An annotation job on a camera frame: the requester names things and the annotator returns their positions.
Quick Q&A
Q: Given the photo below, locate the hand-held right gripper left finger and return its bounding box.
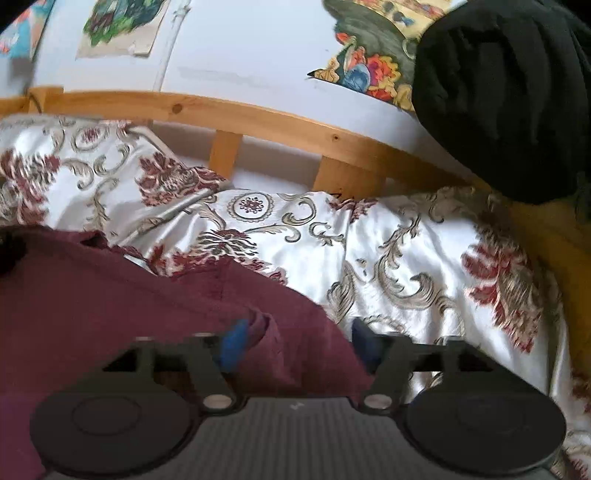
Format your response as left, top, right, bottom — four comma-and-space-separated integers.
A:
102, 318, 237, 412

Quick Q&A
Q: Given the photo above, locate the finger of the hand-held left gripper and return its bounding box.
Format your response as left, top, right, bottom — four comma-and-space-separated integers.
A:
0, 229, 26, 275

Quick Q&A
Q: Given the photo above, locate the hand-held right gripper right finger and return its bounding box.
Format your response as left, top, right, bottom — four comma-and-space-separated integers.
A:
352, 318, 505, 414

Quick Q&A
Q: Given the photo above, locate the maroon sweater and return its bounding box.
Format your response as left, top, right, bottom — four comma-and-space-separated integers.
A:
0, 225, 377, 480

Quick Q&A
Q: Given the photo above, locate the floral satin blanket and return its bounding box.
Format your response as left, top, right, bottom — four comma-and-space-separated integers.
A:
0, 115, 591, 480

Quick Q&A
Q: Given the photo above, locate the small curled cartoon girl poster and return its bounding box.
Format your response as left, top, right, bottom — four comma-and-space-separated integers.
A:
0, 0, 56, 60

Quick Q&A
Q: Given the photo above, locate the blond cartoon character poster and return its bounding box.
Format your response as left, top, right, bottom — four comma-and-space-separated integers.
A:
76, 0, 172, 59

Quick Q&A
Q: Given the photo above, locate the black puffer jacket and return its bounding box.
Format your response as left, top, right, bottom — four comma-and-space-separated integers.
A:
412, 0, 591, 206

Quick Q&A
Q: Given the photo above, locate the wooden bed frame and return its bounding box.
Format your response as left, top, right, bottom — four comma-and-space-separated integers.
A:
0, 85, 591, 370

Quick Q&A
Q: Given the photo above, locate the white wall pipe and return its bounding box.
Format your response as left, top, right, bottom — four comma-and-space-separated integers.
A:
154, 0, 193, 91

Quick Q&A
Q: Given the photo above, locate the landscape wall poster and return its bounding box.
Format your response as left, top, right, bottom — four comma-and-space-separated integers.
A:
307, 0, 467, 112

